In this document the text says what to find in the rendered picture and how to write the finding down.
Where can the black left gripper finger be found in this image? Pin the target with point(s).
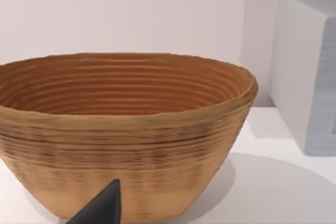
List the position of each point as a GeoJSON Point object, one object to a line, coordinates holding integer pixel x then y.
{"type": "Point", "coordinates": [106, 204]}

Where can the brown woven basket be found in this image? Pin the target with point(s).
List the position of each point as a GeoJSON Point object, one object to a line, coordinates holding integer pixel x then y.
{"type": "Point", "coordinates": [126, 134]}

